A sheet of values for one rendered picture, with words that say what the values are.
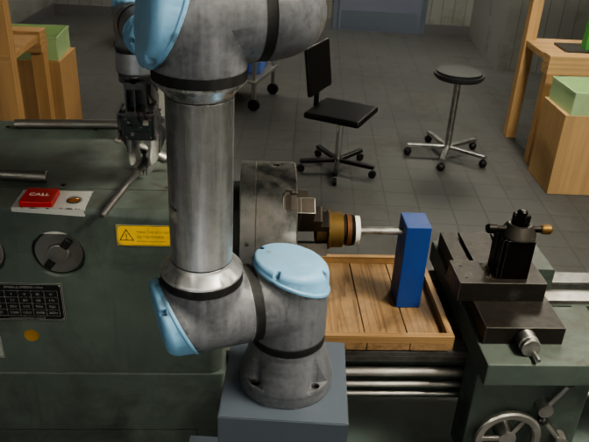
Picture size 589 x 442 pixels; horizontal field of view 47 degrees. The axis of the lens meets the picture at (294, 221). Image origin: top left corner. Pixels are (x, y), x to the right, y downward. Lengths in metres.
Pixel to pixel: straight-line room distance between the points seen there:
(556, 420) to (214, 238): 1.09
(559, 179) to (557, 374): 3.19
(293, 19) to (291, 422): 0.59
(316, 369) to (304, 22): 0.54
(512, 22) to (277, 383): 6.61
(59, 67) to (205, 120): 4.17
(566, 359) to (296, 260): 0.78
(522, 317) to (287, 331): 0.74
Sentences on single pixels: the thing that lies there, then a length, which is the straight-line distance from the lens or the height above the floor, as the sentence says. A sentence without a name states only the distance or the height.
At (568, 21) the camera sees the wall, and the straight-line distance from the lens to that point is 7.62.
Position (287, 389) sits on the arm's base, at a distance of 1.07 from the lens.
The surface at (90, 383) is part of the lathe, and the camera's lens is 1.57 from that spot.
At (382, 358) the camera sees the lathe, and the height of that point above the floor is 0.82.
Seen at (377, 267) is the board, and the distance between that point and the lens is 1.85.
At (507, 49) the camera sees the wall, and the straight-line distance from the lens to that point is 7.51.
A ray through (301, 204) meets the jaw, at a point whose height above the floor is 1.19.
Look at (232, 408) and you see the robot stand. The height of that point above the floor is 1.10.
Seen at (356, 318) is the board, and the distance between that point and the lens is 1.65.
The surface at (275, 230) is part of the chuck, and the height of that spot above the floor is 1.15.
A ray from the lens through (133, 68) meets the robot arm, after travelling 1.29.
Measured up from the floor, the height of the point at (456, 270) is 1.02.
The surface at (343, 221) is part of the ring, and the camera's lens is 1.58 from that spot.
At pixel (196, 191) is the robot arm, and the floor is 1.48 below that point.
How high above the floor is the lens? 1.85
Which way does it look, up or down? 28 degrees down
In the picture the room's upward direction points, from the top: 3 degrees clockwise
